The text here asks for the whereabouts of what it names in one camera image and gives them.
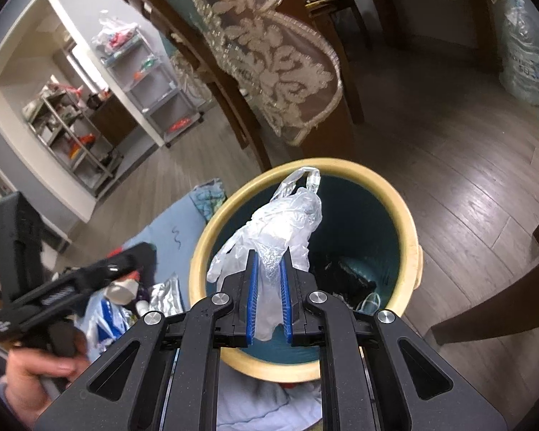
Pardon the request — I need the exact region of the black plastic bag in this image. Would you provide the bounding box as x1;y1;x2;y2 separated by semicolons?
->
319;260;377;309

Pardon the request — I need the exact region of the yellow rimmed teal trash bin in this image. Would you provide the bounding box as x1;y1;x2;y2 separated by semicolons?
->
188;157;425;384

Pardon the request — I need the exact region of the wooden dining chair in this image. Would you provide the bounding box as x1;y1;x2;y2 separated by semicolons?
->
123;0;271;172

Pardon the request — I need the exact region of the person's left hand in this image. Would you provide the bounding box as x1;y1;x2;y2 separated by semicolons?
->
3;329;90;429

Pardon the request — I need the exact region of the clear plastic bag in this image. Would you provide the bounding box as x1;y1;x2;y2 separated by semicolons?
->
206;166;322;342

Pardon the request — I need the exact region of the blue cartoon cushion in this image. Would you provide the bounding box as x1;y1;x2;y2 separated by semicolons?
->
0;179;324;431

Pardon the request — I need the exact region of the steel kitchen rack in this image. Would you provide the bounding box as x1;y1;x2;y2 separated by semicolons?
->
22;82;123;198

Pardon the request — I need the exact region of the teal lace tablecloth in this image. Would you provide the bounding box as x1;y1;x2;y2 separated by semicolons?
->
165;0;342;146

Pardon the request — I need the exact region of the grey rolling shelf cart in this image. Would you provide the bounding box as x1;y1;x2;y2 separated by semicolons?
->
101;29;200;147

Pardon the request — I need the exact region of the silver foil mask packet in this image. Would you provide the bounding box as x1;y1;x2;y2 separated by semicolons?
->
149;274;184;317

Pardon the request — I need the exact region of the dark wooden chair right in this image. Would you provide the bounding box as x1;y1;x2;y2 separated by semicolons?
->
424;219;539;347

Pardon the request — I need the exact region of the blue face mask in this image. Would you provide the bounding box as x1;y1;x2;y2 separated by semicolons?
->
355;292;381;315

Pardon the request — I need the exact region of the red white paper cup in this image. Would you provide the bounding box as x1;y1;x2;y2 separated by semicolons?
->
103;275;139;306

